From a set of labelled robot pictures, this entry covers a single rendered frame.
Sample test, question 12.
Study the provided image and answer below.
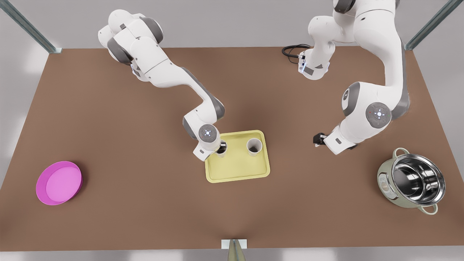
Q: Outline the silver frame post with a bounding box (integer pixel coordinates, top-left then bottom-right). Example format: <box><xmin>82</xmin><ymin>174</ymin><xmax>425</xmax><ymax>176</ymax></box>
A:
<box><xmin>0</xmin><ymin>0</ymin><xmax>62</xmax><ymax>54</ymax></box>
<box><xmin>221</xmin><ymin>239</ymin><xmax>248</xmax><ymax>261</ymax></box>
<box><xmin>405</xmin><ymin>0</ymin><xmax>464</xmax><ymax>51</ymax></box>

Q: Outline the pink round plate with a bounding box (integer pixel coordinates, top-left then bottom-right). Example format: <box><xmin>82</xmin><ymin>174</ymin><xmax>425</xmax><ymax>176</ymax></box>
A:
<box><xmin>36</xmin><ymin>161</ymin><xmax>84</xmax><ymax>206</ymax></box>

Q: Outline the yellow rectangular tray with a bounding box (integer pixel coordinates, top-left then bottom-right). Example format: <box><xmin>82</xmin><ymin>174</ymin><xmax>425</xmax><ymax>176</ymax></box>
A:
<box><xmin>204</xmin><ymin>130</ymin><xmax>271</xmax><ymax>183</ymax></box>

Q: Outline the black cable loop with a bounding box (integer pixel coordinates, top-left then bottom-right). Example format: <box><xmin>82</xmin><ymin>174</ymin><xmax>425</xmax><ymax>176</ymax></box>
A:
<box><xmin>282</xmin><ymin>44</ymin><xmax>313</xmax><ymax>59</ymax></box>

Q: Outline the steel pot with green shell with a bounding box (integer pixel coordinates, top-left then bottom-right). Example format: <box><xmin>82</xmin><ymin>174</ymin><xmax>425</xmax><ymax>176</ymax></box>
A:
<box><xmin>377</xmin><ymin>147</ymin><xmax>447</xmax><ymax>216</ymax></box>

